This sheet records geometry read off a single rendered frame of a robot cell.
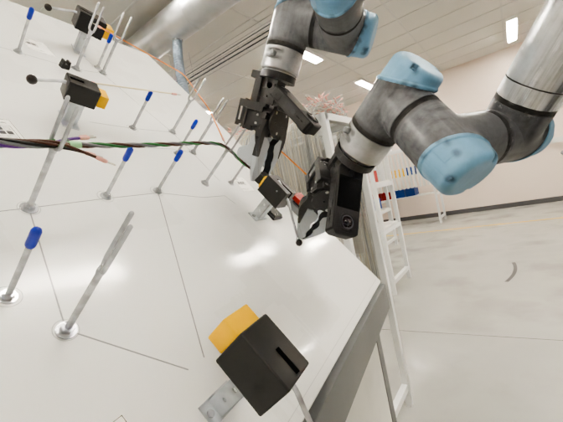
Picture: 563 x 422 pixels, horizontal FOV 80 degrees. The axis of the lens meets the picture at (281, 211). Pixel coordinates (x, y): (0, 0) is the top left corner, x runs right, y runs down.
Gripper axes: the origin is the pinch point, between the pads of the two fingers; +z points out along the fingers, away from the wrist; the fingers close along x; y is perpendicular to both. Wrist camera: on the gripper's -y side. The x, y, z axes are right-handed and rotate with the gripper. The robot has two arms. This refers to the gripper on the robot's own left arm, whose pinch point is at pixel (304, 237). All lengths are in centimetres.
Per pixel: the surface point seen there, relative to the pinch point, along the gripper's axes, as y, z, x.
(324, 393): -28.3, -2.4, 0.1
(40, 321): -28.0, -10.6, 32.5
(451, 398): 6, 91, -125
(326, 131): 75, 16, -23
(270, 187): 7.7, -3.2, 8.5
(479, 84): 656, 84, -506
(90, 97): 7.7, -10.0, 41.2
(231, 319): -27.5, -16.2, 16.9
